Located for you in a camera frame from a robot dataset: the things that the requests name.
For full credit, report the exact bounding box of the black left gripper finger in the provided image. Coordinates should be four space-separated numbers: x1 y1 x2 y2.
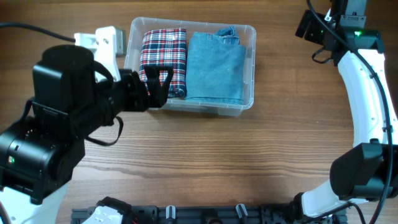
159 67 174 106
144 66 161 108

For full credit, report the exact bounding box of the red plaid shirt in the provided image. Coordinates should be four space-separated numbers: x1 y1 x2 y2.
139 27 187 98

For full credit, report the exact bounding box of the blue denim garment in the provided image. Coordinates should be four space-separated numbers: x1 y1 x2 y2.
185 26 246 105

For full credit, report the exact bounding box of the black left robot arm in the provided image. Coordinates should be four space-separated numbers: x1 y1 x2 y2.
1 45 170 223

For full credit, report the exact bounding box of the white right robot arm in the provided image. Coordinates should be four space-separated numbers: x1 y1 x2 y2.
164 1 397 223

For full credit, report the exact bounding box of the clear plastic storage bin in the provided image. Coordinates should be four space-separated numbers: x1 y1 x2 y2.
124 17 256 116

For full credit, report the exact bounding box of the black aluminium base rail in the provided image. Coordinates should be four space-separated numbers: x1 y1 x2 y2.
70 203 348 224

